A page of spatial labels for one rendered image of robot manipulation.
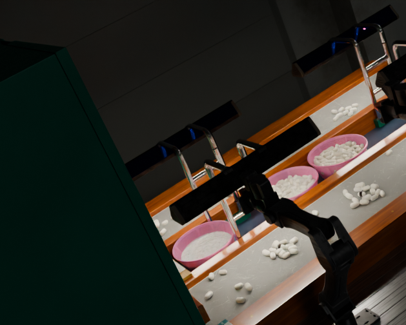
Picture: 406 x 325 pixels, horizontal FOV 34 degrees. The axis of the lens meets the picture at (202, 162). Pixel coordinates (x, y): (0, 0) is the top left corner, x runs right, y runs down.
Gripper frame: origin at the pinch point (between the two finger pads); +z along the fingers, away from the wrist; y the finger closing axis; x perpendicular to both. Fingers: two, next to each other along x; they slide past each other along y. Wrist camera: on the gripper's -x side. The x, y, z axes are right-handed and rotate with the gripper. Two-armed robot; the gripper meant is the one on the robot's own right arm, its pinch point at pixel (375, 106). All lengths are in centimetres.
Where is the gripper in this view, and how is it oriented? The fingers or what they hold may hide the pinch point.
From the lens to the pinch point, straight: 243.6
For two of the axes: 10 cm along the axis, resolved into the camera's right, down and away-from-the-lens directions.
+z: -4.3, -1.9, 8.8
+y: -8.2, 5.0, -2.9
